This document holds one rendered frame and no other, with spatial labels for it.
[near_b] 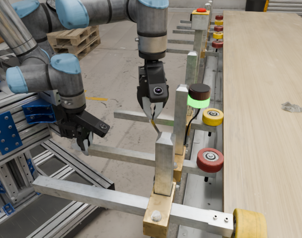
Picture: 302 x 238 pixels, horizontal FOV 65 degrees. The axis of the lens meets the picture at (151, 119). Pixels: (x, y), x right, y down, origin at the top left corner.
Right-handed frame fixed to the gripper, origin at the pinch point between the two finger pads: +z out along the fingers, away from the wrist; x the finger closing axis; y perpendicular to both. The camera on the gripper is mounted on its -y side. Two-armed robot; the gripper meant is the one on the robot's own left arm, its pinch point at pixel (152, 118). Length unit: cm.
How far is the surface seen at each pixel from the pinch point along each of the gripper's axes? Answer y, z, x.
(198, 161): -8.5, 11.1, -13.2
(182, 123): -2.0, 1.2, -8.9
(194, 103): -3.9, -6.7, -11.1
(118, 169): 79, 101, 19
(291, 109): 15, 10, -58
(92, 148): 5.5, 14.7, 20.5
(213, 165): -11.3, 10.1, -16.8
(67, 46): 322, 73, 98
